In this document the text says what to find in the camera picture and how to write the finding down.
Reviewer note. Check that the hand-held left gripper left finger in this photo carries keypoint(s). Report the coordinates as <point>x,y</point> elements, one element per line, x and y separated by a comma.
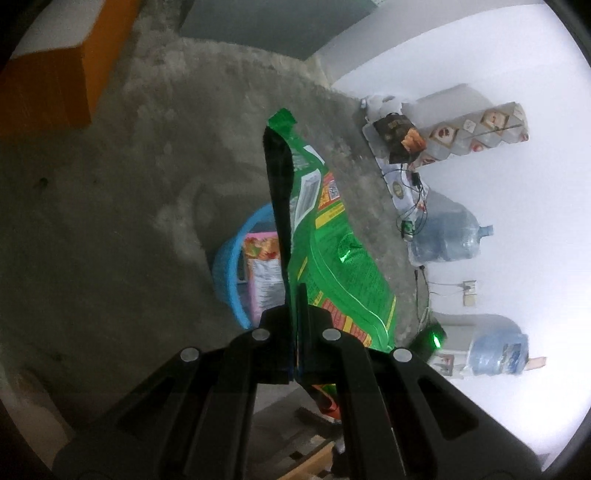
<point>274,350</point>

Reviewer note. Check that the blue plastic basket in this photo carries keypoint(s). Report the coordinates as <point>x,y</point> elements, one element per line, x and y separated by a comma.
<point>226,277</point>

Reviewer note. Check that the white plastic bag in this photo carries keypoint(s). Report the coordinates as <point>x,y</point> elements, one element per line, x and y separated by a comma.
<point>378,106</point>

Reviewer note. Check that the white patterned box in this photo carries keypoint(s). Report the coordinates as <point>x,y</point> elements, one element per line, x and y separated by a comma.
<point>401,194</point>

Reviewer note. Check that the clear water jug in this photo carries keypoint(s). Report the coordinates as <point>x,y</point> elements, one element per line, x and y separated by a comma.
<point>448,235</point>

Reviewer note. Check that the dark brown snack bag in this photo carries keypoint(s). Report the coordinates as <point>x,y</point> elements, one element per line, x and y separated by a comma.
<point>399,136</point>

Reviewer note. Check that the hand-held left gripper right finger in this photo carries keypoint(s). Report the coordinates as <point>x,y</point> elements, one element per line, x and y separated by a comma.
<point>318,350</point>

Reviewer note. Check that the wall socket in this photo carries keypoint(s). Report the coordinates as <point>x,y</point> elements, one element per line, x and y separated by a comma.
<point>469,293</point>

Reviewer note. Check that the pink flowered snack bag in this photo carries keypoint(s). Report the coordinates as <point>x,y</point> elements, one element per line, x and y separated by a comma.
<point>263,277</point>

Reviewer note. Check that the blue-labelled water jug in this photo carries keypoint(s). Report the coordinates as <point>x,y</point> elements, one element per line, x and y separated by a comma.
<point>501,355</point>

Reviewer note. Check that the grey cabinet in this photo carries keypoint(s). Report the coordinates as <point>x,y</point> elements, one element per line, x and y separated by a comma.
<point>277,23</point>

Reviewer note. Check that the large green snack bag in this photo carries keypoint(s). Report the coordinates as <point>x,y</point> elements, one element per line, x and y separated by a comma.
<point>332,249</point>

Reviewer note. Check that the orange box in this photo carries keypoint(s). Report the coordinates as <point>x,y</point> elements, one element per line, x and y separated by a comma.
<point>51,78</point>

